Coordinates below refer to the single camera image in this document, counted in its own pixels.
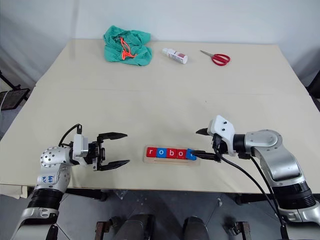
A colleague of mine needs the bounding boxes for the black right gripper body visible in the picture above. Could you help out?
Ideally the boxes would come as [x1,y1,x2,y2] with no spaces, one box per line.
[211,134,229,158]

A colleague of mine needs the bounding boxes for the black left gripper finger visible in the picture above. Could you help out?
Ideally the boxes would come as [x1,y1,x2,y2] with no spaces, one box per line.
[95,159,131,172]
[96,131,129,144]

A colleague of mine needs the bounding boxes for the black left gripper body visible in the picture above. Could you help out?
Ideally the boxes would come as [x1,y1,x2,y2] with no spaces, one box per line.
[85,139,106,173]

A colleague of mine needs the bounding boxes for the blue letter t block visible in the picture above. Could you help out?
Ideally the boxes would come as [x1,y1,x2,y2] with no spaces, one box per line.
[185,148,199,161]

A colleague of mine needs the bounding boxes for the wooden letter tray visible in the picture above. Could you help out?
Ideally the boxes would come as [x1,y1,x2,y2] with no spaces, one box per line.
[143,145,202,167]

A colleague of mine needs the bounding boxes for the dark rounded grey shape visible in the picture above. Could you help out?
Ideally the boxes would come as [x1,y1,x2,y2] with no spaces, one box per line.
[183,215,209,240]
[122,213,156,240]

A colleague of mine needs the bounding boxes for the white spray bottle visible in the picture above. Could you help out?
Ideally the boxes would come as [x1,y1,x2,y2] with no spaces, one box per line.
[161,47,189,65]

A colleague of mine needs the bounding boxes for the black mesh stand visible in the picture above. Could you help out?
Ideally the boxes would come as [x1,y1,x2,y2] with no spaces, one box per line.
[0,69,31,111]

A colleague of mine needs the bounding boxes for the black background equipment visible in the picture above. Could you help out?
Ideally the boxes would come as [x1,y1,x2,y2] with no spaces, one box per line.
[307,72,320,112]

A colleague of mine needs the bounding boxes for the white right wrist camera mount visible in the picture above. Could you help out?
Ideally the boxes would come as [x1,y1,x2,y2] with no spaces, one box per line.
[207,114,237,157]

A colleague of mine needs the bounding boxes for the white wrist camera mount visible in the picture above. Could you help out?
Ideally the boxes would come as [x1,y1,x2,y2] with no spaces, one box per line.
[72,133,90,166]
[207,114,237,157]

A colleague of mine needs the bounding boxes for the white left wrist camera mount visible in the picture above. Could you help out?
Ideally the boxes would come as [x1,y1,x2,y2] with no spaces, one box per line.
[72,133,90,166]

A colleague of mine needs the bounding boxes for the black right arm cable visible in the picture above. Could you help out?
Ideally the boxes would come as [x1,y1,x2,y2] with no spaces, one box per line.
[248,154,282,218]
[213,139,287,240]

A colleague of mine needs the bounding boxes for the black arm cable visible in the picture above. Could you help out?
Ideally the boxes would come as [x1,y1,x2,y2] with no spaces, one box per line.
[248,154,282,218]
[213,139,287,240]
[58,123,84,149]

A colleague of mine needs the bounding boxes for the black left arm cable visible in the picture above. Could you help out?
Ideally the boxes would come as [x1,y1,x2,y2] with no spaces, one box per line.
[58,123,84,149]

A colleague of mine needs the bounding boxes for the black table frame foot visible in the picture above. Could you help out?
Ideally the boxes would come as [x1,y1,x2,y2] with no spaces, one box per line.
[234,193,277,206]
[65,188,109,202]

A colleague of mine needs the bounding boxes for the rusty metal bracket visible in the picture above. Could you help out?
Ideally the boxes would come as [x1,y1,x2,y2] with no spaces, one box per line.
[95,219,114,240]
[233,220,251,240]

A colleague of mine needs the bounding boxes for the red-handled scissors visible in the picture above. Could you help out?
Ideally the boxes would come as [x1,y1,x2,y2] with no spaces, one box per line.
[199,49,232,67]

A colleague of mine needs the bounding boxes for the orange drawstring cord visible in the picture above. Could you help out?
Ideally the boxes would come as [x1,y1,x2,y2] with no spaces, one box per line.
[119,37,138,61]

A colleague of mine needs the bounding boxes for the green cloth drawstring bag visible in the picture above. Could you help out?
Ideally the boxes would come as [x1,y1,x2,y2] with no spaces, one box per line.
[103,24,154,67]

